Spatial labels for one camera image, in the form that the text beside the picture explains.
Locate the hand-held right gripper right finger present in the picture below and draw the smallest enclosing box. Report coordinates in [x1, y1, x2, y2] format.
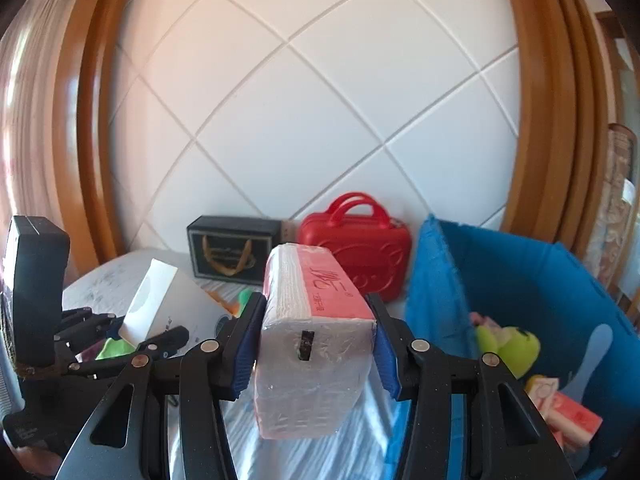
[367, 294, 576, 480]

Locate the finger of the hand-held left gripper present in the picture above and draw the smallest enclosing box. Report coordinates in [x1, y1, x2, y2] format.
[70, 326, 190, 377]
[56, 306, 121, 343]

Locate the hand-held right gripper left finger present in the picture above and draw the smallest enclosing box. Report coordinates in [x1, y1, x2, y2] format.
[55, 292, 267, 480]

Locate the white box with grey circle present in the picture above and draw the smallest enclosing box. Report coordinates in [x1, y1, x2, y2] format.
[121, 258, 237, 352]

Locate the large pink tissue pack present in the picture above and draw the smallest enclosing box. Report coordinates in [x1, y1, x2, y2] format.
[254, 242, 379, 441]

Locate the green pea shooter plush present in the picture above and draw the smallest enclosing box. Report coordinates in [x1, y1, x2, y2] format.
[475, 325, 542, 379]

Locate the pink green tissue packet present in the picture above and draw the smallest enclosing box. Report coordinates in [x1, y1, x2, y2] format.
[524, 375, 562, 412]

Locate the blue folding crate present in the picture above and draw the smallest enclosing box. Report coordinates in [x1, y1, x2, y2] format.
[387, 215, 640, 480]

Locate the pink white tissue packet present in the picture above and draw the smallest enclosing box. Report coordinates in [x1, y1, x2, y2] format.
[546, 392, 604, 454]

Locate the white round desktop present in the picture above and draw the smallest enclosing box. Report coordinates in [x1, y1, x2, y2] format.
[61, 247, 201, 311]

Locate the green purple leaf plush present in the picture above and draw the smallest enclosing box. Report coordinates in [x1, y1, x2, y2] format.
[80, 336, 135, 362]

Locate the black gift box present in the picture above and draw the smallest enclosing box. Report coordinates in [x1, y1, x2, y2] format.
[186, 215, 281, 282]

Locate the red small suitcase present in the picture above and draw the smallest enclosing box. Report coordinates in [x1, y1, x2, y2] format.
[298, 192, 414, 304]

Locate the pink sheer curtain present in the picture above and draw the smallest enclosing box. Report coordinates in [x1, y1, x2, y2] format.
[0, 0, 70, 233]

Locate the patterned curtain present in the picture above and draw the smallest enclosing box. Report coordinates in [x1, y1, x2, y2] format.
[584, 124, 640, 306]

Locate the wooden wall frame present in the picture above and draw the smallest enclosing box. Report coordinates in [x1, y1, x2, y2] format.
[52, 0, 143, 283]
[499, 0, 618, 273]

